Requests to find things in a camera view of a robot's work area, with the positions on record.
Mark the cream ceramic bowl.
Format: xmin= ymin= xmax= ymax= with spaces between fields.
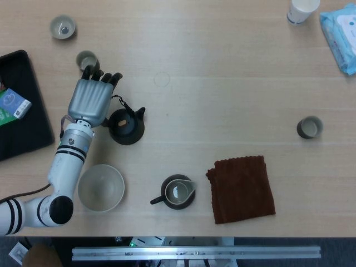
xmin=77 ymin=164 xmax=125 ymax=214

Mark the aluminium rail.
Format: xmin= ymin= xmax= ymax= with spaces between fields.
xmin=72 ymin=245 xmax=322 ymax=261

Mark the dark arm cable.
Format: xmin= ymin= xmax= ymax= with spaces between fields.
xmin=0 ymin=183 xmax=54 ymax=204

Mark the black plastic tray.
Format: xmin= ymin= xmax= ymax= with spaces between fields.
xmin=0 ymin=50 xmax=56 ymax=162

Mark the blue wet wipes pack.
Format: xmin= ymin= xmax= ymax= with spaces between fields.
xmin=319 ymin=2 xmax=356 ymax=76

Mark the blue white small packet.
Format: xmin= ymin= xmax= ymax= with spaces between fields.
xmin=0 ymin=88 xmax=32 ymax=120

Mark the brown rounded seat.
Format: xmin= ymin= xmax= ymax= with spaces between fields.
xmin=22 ymin=243 xmax=64 ymax=267

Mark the dark green teapot with handle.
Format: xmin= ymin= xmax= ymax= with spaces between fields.
xmin=107 ymin=94 xmax=146 ymax=146

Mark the dark green pouring pitcher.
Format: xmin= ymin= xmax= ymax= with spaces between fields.
xmin=150 ymin=174 xmax=198 ymax=211

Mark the grey lid cup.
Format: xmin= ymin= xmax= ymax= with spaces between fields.
xmin=49 ymin=14 xmax=77 ymax=40

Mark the white floor socket box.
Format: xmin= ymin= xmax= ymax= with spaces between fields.
xmin=8 ymin=241 xmax=28 ymax=265

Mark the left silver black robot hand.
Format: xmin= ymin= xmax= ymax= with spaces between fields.
xmin=67 ymin=65 xmax=123 ymax=130

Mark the white paper cup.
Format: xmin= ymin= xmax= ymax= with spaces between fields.
xmin=286 ymin=0 xmax=322 ymax=26

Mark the dark green cylindrical teacup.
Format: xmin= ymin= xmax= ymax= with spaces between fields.
xmin=296 ymin=115 xmax=324 ymax=140
xmin=76 ymin=50 xmax=101 ymax=76

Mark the green packet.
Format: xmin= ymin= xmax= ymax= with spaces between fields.
xmin=0 ymin=107 xmax=18 ymax=128

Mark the brown folded cloth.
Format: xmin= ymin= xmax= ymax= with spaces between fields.
xmin=205 ymin=155 xmax=276 ymax=225

